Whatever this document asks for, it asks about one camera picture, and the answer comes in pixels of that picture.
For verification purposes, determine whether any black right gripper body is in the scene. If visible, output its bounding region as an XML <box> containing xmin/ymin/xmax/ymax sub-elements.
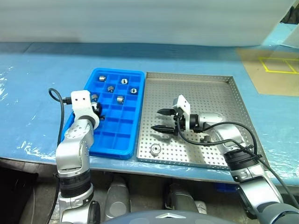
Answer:
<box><xmin>172</xmin><ymin>108</ymin><xmax>188</xmax><ymax>137</ymax></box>

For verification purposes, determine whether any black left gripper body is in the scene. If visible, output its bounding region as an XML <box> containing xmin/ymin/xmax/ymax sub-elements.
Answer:
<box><xmin>92</xmin><ymin>102</ymin><xmax>101</xmax><ymax>121</ymax></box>

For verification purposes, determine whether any blue compartment tray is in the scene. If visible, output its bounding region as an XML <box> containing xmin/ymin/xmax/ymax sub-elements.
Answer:
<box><xmin>61</xmin><ymin>67</ymin><xmax>145</xmax><ymax>160</ymax></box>

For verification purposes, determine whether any perforated steel tray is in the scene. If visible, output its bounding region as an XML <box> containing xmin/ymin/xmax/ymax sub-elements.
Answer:
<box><xmin>136</xmin><ymin>71</ymin><xmax>269</xmax><ymax>170</ymax></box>

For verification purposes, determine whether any grey robot right leg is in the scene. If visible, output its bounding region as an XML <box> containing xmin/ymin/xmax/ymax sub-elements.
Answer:
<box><xmin>163</xmin><ymin>183</ymin><xmax>207</xmax><ymax>216</ymax></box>

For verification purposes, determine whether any grey robot leg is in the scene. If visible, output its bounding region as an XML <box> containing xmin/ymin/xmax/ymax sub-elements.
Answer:
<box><xmin>104</xmin><ymin>175</ymin><xmax>131</xmax><ymax>221</ymax></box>
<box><xmin>163</xmin><ymin>183</ymin><xmax>207</xmax><ymax>216</ymax></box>

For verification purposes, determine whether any blue crate under table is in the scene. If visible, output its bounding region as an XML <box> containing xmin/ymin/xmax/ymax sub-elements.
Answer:
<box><xmin>213</xmin><ymin>182</ymin><xmax>240</xmax><ymax>193</ymax></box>

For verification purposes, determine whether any grey robot left leg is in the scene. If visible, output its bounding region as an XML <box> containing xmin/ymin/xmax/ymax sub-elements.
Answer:
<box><xmin>104</xmin><ymin>175</ymin><xmax>131</xmax><ymax>221</ymax></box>

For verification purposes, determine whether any grey-blue robot torso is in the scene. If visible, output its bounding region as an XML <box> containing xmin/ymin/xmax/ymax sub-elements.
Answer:
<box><xmin>100</xmin><ymin>209</ymin><xmax>236</xmax><ymax>224</ymax></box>

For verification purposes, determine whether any brown cardboard sheet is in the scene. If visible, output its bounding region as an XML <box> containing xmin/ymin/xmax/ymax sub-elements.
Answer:
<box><xmin>235</xmin><ymin>48</ymin><xmax>299</xmax><ymax>96</ymax></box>

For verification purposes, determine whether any white foam sheet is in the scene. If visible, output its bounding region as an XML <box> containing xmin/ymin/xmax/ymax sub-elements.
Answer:
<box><xmin>0</xmin><ymin>0</ymin><xmax>294</xmax><ymax>46</ymax></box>

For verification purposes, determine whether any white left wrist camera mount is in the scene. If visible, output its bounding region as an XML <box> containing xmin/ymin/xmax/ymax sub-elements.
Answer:
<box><xmin>70</xmin><ymin>90</ymin><xmax>100</xmax><ymax>128</ymax></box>

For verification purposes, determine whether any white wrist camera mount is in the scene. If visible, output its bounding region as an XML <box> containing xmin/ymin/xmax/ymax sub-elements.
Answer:
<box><xmin>172</xmin><ymin>94</ymin><xmax>191</xmax><ymax>131</ymax></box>
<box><xmin>70</xmin><ymin>90</ymin><xmax>100</xmax><ymax>128</ymax></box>

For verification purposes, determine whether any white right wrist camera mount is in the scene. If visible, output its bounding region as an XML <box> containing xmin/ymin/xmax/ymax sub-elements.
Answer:
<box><xmin>172</xmin><ymin>94</ymin><xmax>191</xmax><ymax>131</ymax></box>

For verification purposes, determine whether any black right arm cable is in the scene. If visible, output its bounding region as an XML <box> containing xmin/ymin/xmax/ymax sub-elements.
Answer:
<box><xmin>175</xmin><ymin>116</ymin><xmax>299</xmax><ymax>209</ymax></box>

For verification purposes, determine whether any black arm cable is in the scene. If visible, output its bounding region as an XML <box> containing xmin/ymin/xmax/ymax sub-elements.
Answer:
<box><xmin>48</xmin><ymin>88</ymin><xmax>73</xmax><ymax>150</ymax></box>
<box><xmin>175</xmin><ymin>116</ymin><xmax>299</xmax><ymax>209</ymax></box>

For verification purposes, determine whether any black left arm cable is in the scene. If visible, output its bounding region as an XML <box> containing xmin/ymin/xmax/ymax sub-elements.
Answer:
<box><xmin>48</xmin><ymin>88</ymin><xmax>73</xmax><ymax>150</ymax></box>

